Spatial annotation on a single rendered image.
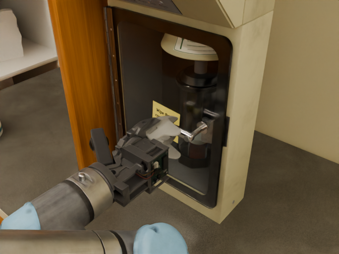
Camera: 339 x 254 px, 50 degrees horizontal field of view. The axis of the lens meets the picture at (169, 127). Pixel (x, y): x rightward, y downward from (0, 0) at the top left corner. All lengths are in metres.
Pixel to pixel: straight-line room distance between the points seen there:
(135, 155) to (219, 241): 0.34
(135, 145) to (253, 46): 0.27
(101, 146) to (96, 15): 0.34
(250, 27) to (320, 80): 0.47
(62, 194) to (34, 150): 0.62
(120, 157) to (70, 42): 0.32
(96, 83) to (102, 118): 0.10
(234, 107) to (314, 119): 0.48
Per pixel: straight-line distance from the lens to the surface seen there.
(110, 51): 0.83
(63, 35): 0.81
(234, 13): 0.57
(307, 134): 1.15
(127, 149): 0.60
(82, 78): 0.87
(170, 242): 0.43
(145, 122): 0.64
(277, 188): 0.99
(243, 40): 0.62
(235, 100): 0.67
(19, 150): 1.16
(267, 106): 1.17
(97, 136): 0.67
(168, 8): 0.64
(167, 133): 0.65
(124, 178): 0.57
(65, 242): 0.38
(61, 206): 0.53
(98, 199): 0.55
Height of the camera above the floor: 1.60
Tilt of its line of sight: 34 degrees down
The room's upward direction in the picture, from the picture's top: straight up
